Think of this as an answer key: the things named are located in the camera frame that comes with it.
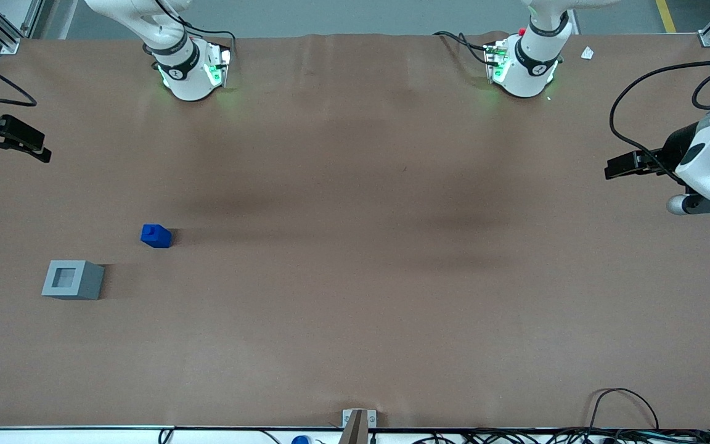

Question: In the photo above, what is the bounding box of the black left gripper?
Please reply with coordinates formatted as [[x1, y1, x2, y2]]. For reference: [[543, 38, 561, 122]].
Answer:
[[605, 121, 699, 181]]

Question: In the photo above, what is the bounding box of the blue plastic part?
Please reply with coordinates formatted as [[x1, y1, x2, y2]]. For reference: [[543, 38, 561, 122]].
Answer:
[[141, 224, 173, 249]]

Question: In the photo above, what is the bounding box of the gray square base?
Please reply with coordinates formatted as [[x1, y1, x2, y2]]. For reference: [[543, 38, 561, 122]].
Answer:
[[41, 260, 105, 301]]

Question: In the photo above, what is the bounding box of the long black left arm cable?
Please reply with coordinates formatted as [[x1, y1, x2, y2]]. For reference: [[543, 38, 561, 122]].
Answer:
[[610, 59, 710, 184]]

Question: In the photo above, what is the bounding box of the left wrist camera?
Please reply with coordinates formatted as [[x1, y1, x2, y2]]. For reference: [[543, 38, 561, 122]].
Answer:
[[667, 184, 710, 216]]

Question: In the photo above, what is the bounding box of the black left base cable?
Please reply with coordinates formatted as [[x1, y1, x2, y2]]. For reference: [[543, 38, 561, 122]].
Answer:
[[433, 31, 492, 66]]

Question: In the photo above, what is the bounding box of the black base cable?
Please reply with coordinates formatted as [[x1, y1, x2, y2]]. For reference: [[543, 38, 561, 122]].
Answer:
[[179, 23, 237, 57], [433, 31, 492, 66]]

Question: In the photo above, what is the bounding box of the black right base cable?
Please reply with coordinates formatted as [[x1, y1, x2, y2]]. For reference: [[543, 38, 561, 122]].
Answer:
[[179, 23, 237, 57]]

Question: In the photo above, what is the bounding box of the black looped table cable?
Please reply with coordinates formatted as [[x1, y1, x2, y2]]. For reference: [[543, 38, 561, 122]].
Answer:
[[588, 388, 660, 432]]

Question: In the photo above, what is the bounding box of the black cable bundle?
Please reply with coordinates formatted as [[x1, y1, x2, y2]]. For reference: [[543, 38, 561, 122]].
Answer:
[[414, 427, 710, 444]]

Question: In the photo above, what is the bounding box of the metal table edge bracket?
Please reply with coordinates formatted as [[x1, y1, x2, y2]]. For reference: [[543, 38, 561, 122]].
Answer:
[[338, 408, 377, 444]]

